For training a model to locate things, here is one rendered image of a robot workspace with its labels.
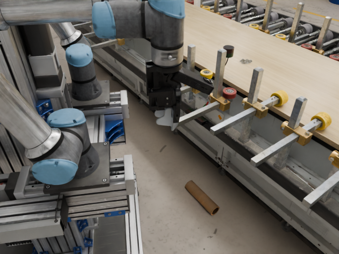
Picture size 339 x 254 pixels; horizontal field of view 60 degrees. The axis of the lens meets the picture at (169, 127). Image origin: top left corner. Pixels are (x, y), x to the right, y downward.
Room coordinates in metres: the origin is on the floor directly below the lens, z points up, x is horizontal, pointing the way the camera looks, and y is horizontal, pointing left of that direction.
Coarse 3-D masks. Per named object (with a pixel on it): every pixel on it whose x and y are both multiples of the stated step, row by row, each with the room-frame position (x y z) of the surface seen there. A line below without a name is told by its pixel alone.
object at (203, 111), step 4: (232, 100) 1.48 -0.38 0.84; (212, 104) 1.40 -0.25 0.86; (216, 104) 1.40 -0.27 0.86; (200, 108) 1.36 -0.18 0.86; (204, 108) 1.36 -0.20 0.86; (208, 108) 1.37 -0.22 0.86; (212, 108) 1.38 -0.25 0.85; (216, 108) 1.40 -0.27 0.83; (192, 112) 1.33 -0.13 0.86; (196, 112) 1.33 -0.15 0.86; (200, 112) 1.33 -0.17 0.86; (204, 112) 1.35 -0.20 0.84; (184, 116) 1.29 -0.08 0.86; (188, 116) 1.29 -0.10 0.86; (192, 116) 1.30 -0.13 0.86; (196, 116) 1.31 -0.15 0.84; (180, 120) 1.25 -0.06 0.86; (184, 120) 1.26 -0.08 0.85; (188, 120) 1.28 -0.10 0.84; (180, 124) 1.25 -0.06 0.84
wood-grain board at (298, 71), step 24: (192, 24) 2.58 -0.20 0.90; (216, 24) 2.58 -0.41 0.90; (240, 24) 2.58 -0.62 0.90; (216, 48) 2.08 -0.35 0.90; (240, 48) 2.08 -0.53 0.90; (264, 48) 2.08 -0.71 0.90; (288, 48) 2.08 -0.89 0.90; (240, 72) 1.71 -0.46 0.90; (264, 72) 1.71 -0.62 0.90; (288, 72) 1.71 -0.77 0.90; (312, 72) 1.71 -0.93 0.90; (336, 72) 1.71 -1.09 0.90; (264, 96) 1.43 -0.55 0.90; (312, 96) 1.43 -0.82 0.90; (336, 96) 1.43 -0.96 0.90; (336, 120) 1.20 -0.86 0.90; (336, 144) 1.03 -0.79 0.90
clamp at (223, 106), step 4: (212, 96) 1.47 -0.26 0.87; (212, 100) 1.47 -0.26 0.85; (216, 100) 1.44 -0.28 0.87; (220, 100) 1.43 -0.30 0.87; (228, 100) 1.43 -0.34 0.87; (220, 104) 1.41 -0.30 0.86; (224, 104) 1.39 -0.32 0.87; (228, 104) 1.41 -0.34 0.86; (220, 108) 1.41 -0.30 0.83; (224, 108) 1.39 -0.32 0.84; (228, 108) 1.41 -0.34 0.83
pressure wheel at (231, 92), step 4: (224, 88) 1.51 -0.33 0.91; (228, 88) 1.51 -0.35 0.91; (232, 88) 1.51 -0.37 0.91; (224, 92) 1.46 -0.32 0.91; (228, 92) 1.47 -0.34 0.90; (232, 92) 1.47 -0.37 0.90; (236, 92) 1.46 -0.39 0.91; (224, 96) 1.45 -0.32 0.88; (228, 96) 1.44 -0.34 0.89; (232, 96) 1.44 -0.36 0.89
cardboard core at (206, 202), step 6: (186, 186) 1.47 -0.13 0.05; (192, 186) 1.45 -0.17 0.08; (198, 186) 1.46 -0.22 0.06; (192, 192) 1.41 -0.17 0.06; (198, 192) 1.39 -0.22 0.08; (198, 198) 1.35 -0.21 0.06; (204, 198) 1.34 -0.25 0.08; (204, 204) 1.30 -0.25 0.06; (210, 204) 1.29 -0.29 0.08; (210, 210) 1.25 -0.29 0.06; (216, 210) 1.28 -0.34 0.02
